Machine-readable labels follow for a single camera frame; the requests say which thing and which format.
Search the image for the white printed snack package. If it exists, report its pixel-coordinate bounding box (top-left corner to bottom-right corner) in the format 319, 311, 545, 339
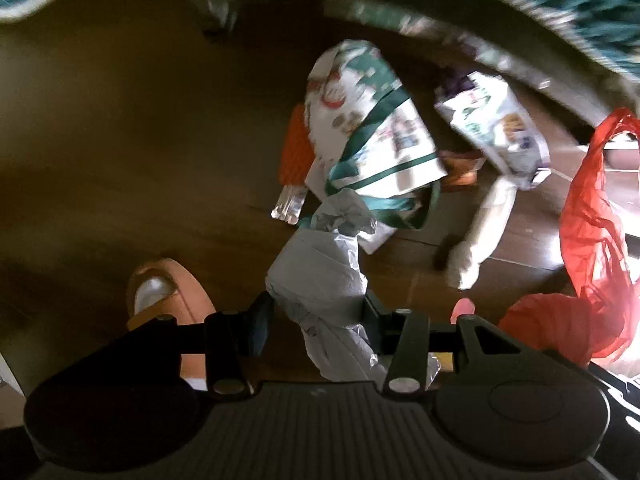
434, 71, 552, 191

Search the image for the small orange snack wrapper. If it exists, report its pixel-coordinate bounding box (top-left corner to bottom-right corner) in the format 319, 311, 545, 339
440, 150, 488, 191

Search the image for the red plastic bag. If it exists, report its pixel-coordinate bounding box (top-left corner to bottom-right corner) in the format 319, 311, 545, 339
497, 107, 640, 368

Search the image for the orange ribbed packet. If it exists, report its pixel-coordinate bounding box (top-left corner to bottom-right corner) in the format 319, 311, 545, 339
270, 104, 317, 223

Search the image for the purple and silver wrapper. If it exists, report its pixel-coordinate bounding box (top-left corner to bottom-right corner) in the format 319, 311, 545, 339
436, 66, 476, 101

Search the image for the white crumpled wrapper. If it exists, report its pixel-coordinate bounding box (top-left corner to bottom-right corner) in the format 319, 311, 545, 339
445, 175, 518, 291

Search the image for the green and white printed package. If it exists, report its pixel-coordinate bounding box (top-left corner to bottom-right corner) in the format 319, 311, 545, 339
300, 40, 448, 256

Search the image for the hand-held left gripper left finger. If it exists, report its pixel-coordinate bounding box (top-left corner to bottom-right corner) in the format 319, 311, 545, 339
127, 292, 275, 402

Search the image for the grey plastic bag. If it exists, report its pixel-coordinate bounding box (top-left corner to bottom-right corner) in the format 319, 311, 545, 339
265, 187, 441, 383

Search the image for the person's foot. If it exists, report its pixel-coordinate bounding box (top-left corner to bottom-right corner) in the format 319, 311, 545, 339
134, 275, 177, 315

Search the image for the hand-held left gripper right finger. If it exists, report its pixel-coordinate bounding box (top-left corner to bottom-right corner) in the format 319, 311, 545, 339
364, 290, 506, 396

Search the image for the orange slipper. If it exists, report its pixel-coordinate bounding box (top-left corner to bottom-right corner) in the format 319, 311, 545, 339
125, 258, 217, 381
450, 297, 476, 326

